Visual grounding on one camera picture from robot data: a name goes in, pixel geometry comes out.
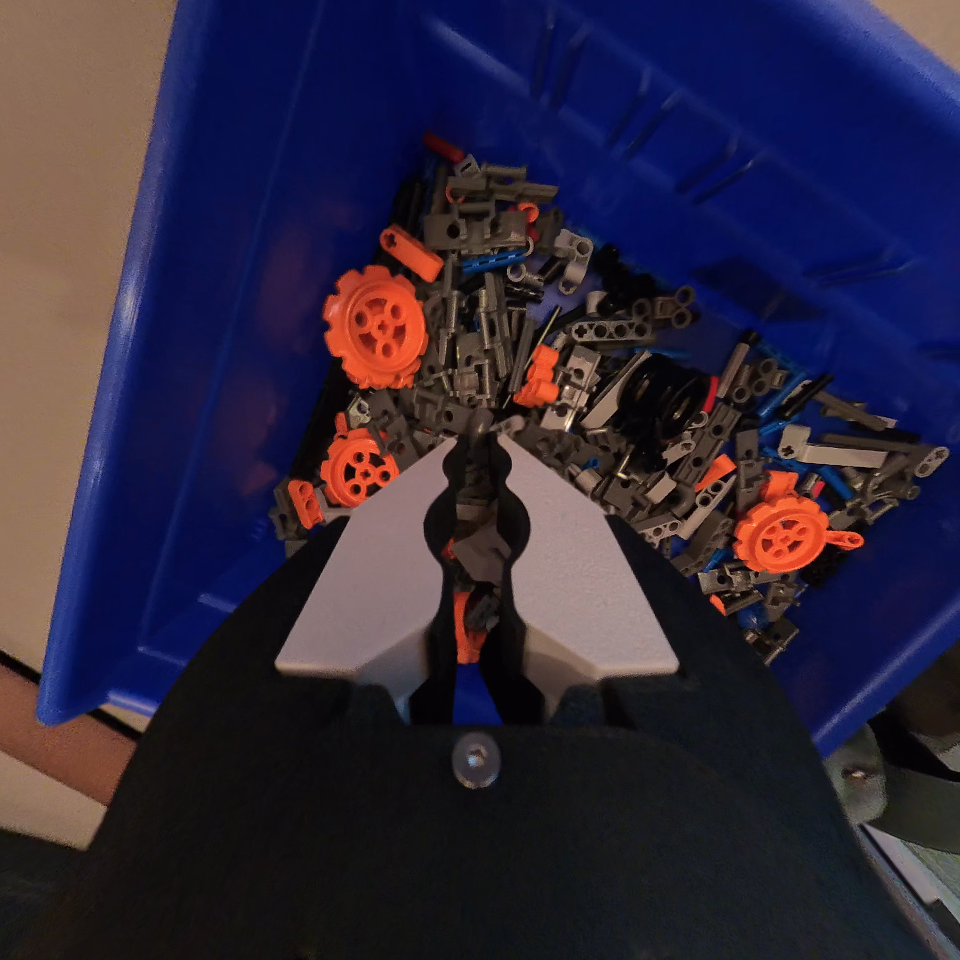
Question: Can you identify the blue plastic bin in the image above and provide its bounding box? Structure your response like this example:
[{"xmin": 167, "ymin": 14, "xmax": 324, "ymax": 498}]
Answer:
[{"xmin": 36, "ymin": 0, "xmax": 960, "ymax": 759}]

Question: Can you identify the pile of toy brick parts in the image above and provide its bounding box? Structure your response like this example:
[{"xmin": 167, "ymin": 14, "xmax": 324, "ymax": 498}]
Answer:
[{"xmin": 270, "ymin": 131, "xmax": 950, "ymax": 669}]

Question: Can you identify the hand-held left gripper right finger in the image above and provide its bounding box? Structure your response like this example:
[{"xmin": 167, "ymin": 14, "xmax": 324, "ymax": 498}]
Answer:
[{"xmin": 480, "ymin": 435, "xmax": 681, "ymax": 726}]

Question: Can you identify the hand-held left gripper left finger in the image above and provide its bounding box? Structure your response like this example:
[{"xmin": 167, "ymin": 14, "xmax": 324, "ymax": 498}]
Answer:
[{"xmin": 276, "ymin": 439, "xmax": 460, "ymax": 726}]

